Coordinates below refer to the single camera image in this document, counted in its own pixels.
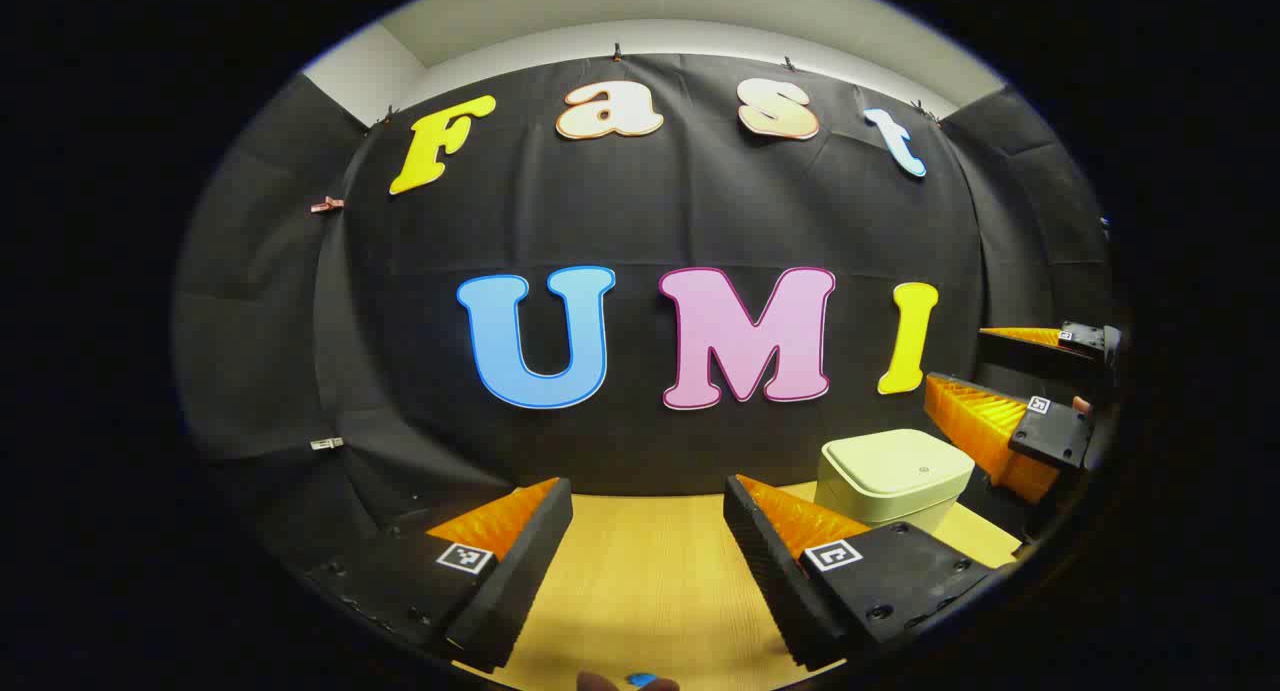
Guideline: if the black backdrop cloth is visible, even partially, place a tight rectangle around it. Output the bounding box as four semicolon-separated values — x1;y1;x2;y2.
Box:
172;53;1116;572

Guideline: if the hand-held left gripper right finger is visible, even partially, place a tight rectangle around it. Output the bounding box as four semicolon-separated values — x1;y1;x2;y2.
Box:
723;474;1001;672

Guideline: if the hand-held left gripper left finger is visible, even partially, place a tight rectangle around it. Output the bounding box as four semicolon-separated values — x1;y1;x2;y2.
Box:
305;477;574;674

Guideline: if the wooden desktop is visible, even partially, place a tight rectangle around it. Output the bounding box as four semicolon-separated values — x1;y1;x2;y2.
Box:
452;479;1023;691

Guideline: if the pale green desktop garbage bin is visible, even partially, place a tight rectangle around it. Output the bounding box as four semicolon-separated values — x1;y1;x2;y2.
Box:
814;429;976;534

